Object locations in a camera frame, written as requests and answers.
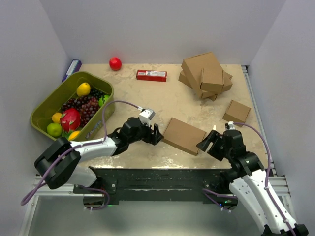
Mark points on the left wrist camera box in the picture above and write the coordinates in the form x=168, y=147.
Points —
x=146, y=116

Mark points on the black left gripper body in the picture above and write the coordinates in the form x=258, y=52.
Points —
x=146, y=136

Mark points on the red dragon fruit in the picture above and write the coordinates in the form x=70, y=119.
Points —
x=70, y=120

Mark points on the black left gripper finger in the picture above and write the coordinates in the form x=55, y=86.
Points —
x=158, y=138
x=156, y=129

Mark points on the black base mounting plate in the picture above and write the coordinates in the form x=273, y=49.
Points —
x=187, y=185

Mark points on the red apple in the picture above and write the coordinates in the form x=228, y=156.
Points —
x=115, y=63

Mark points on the purple flat box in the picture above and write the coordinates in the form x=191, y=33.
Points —
x=74, y=67

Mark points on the top small cardboard box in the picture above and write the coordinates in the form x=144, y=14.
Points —
x=215, y=80

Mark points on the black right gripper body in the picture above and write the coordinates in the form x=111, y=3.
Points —
x=217, y=149

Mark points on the lone small cardboard box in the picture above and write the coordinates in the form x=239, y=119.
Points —
x=236, y=112

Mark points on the dark purple grape bunch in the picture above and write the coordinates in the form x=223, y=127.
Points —
x=76, y=103

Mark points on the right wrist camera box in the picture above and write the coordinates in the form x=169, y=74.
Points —
x=230, y=126

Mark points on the green lime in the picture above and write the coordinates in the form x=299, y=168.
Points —
x=54, y=129

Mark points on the olive green plastic bin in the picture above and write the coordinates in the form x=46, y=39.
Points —
x=41, y=116

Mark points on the red grape bunch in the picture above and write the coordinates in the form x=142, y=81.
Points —
x=88, y=110

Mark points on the yellow lemon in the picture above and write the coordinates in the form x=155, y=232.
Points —
x=83, y=89

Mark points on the red rectangular carton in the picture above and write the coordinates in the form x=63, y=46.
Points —
x=151, y=75

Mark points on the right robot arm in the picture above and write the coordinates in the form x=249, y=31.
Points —
x=248, y=182

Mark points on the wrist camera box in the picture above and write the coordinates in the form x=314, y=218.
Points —
x=146, y=116
x=230, y=126

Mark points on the small orange fruit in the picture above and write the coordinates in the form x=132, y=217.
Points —
x=56, y=117

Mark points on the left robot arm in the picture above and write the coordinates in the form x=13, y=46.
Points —
x=58, y=164

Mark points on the large stacked cardboard box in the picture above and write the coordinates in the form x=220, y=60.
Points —
x=192, y=67

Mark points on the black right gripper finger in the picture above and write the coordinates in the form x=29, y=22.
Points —
x=203, y=145
x=212, y=136

